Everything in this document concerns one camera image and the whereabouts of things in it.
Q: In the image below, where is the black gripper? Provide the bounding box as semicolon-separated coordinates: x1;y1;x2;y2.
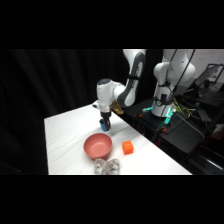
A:
99;111;113;132

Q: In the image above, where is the pink bowl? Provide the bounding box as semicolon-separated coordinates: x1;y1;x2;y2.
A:
83;132;113;161

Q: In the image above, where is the crumpled clear plastic cup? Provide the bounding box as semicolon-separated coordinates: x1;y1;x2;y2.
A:
105;158;122;176
93;158;107;175

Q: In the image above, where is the orange block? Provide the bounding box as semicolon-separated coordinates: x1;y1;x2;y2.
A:
121;140;135;156

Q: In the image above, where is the black robot stand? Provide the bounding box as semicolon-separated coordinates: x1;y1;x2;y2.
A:
122;98;206;155

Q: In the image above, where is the yellow wrist mount bracket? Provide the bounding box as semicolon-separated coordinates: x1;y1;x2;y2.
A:
111;101;125;115

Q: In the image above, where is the yellow green cable bundle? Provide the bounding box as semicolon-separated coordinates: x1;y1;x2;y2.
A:
172;98;194;118

